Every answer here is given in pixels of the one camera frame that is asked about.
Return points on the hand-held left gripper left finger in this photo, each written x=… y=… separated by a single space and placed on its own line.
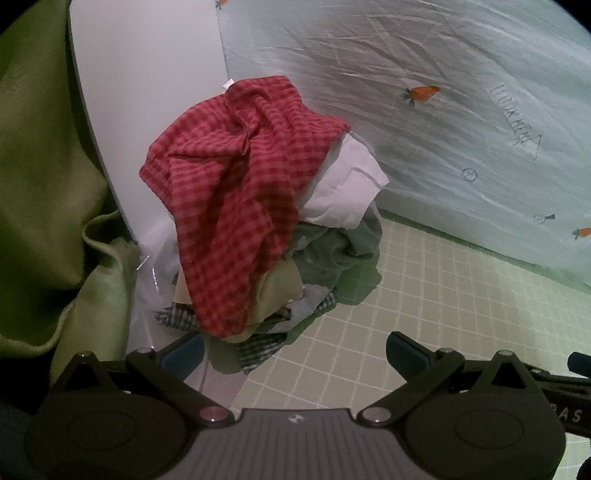
x=182 y=357

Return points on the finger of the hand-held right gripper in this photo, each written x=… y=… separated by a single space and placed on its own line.
x=581 y=362

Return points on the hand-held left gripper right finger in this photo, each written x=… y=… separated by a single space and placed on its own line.
x=408 y=353

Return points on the red checked pants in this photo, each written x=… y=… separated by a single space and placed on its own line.
x=231 y=184

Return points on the clear plastic bag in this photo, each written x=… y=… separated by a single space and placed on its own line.
x=152 y=295

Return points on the blue plaid garment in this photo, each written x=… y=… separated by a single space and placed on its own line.
x=265 y=350

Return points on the beige garment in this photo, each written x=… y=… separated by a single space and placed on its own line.
x=277 y=286

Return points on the grey-green garment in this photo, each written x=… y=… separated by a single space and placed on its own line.
x=332 y=254

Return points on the white garment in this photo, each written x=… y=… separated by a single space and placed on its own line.
x=344 y=184

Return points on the green curtain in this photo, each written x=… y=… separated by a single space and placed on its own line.
x=41 y=161

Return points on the white panel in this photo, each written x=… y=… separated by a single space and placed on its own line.
x=147 y=69

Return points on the white carrot print blanket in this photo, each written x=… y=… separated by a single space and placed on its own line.
x=415 y=46

